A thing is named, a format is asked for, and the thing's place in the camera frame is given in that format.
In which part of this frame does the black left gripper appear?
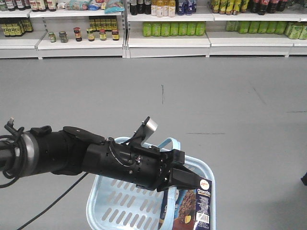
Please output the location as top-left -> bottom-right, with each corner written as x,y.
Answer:
81,141 -> 201,192

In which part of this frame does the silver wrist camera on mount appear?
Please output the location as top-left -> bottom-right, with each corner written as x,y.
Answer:
131,116 -> 158,145

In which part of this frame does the dark chocolate cookie box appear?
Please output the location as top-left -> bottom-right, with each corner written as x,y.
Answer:
171,178 -> 212,230

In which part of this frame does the white supermarket shelf unit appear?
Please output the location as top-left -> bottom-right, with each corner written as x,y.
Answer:
0,7 -> 307,59

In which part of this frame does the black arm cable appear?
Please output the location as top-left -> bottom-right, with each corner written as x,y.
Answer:
0,171 -> 88,230

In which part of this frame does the light blue plastic basket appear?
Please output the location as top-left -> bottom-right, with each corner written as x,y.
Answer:
86,137 -> 216,230

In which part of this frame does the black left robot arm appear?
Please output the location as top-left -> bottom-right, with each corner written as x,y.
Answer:
0,117 -> 201,192

